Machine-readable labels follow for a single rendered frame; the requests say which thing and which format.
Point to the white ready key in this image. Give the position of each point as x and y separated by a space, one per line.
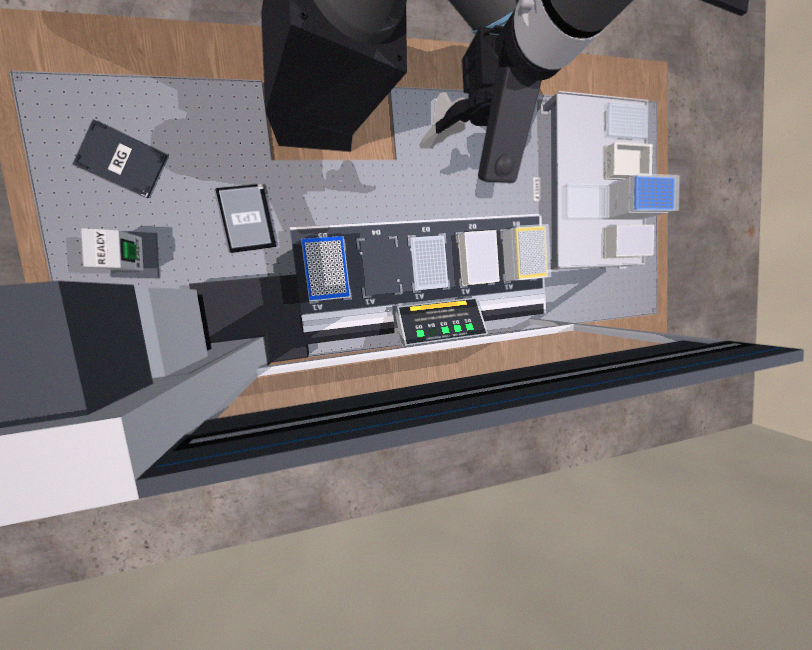
119 249

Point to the black rectangular frame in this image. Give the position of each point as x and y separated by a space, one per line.
267 214

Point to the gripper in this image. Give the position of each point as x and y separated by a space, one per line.
486 53

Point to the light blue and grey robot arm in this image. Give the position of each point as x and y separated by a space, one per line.
514 96

